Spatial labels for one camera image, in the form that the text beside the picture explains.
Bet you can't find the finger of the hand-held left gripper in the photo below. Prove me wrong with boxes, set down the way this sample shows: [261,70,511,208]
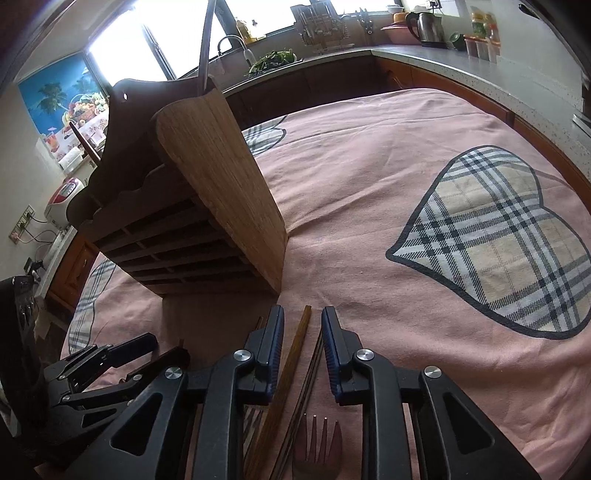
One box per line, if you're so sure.
[44,332,158,393]
[51,346,191,444]

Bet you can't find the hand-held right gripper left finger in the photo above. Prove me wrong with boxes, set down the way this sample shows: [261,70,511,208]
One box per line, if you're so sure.
[62,305,286,480]

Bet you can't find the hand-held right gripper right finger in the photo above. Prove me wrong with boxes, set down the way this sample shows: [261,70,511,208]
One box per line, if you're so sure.
[321,305,543,480]

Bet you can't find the light wooden chopstick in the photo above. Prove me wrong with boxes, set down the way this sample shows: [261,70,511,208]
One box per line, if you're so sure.
[242,305,313,480]

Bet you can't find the thin dark chopstick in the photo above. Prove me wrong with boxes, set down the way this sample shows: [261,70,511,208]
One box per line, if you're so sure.
[270,333,323,480]
[277,335,325,480]

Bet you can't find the metal fork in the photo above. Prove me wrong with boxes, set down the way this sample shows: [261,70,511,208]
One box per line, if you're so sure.
[292,413,343,480]

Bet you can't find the wooden utensil holder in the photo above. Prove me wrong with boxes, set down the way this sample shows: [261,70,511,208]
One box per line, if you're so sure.
[66,76,289,296]

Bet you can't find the pink plaid-heart tablecloth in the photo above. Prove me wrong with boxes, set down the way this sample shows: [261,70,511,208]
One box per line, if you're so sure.
[67,88,591,480]

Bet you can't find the red and white rice cooker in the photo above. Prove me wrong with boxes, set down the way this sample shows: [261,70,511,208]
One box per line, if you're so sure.
[44,175,88,227]

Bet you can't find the green leafy vegetables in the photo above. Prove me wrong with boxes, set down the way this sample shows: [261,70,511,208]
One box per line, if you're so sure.
[248,50,296,77]

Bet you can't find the chrome kitchen faucet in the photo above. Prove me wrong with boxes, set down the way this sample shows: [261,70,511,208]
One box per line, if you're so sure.
[217,35,254,68]

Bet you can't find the kitchen window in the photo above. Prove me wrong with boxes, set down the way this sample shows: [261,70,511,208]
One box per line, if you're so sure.
[88,0,324,84]

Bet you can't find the metal dish rack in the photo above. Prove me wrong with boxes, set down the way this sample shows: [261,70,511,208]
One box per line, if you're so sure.
[291,2,356,51]

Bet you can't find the pink plastic basin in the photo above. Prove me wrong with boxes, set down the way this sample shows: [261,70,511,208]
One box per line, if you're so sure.
[381,23,421,45]

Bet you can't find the steel electric kettle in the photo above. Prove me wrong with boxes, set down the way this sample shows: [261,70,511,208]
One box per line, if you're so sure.
[405,11,448,48]

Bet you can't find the clear seasoning jar set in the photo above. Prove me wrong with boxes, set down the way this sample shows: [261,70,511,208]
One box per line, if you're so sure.
[464,36,499,63]

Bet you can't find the white wall socket strip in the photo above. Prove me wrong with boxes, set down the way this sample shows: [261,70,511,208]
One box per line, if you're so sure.
[9,205,35,243]

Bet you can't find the tropical fruit wall poster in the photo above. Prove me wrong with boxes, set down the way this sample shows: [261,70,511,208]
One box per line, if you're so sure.
[17,53,112,162]

